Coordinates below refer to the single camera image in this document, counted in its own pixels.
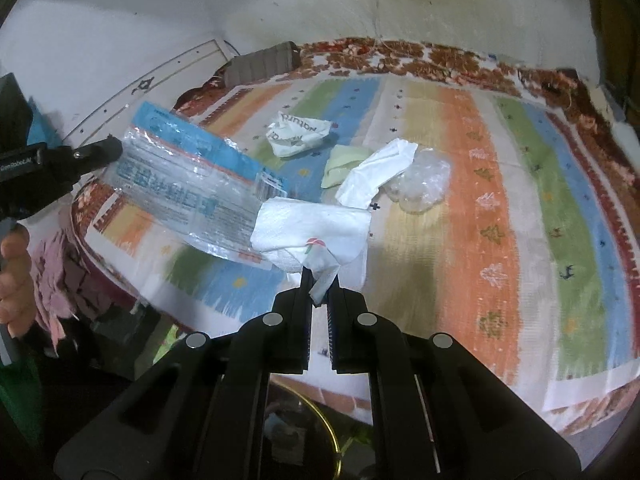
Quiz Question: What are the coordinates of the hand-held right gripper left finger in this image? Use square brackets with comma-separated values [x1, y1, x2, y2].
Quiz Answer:
[52, 266, 313, 480]

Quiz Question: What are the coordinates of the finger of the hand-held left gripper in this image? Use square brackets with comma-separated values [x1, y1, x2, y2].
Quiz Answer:
[47, 136, 124, 184]

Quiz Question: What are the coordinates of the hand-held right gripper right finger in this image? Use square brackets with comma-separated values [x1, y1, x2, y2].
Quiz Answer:
[325, 272, 586, 480]

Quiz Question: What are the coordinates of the blue and clear plastic packet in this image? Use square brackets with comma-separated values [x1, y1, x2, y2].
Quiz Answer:
[102, 101, 288, 273]

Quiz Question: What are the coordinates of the white paper napkin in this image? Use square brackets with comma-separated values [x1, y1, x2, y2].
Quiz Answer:
[249, 197, 373, 308]

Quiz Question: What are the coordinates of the dark gold-rimmed trash bin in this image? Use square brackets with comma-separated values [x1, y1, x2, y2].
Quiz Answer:
[262, 375, 373, 480]

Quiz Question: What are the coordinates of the person's left hand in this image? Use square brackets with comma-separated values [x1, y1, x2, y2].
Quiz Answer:
[0, 222, 38, 341]

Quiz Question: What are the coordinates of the pink cloth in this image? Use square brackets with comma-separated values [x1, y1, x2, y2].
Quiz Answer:
[30, 232, 136, 341]

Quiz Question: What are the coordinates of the green patterned cloth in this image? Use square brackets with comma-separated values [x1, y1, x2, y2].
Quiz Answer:
[152, 325, 183, 361]

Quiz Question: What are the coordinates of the crumpled white tissue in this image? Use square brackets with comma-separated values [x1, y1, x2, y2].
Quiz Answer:
[334, 138, 418, 209]

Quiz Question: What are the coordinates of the light green paper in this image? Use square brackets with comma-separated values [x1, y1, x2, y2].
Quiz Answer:
[320, 145, 373, 188]

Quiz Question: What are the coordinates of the clear plastic bag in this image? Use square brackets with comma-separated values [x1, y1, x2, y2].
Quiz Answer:
[382, 147, 451, 213]

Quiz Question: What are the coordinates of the brown striped pillow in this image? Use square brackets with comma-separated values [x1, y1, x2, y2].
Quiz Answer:
[223, 42, 301, 86]

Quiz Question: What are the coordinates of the crumpled white plastic bag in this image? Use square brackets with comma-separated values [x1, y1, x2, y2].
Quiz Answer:
[265, 110, 333, 158]

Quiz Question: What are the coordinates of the striped colourful rug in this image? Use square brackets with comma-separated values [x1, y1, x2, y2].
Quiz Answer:
[82, 72, 638, 411]

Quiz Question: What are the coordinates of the brown floral blanket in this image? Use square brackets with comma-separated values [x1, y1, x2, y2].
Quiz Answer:
[70, 35, 640, 436]

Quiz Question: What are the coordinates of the thin power strip cable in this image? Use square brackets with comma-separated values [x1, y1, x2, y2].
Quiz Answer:
[370, 0, 386, 46]

